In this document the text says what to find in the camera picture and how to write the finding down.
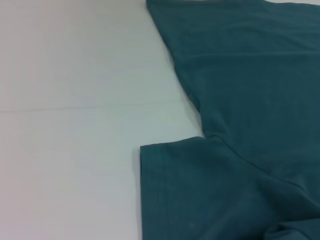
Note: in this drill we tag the teal blue shirt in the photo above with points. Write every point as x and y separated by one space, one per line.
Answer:
237 125

